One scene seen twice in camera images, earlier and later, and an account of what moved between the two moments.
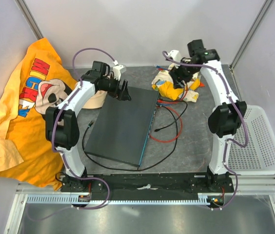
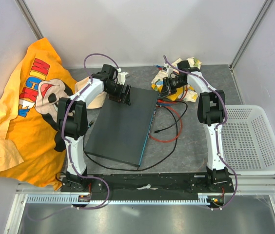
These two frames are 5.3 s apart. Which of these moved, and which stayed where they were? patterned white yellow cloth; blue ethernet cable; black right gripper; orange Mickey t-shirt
Moved: black right gripper
Stayed: orange Mickey t-shirt; patterned white yellow cloth; blue ethernet cable
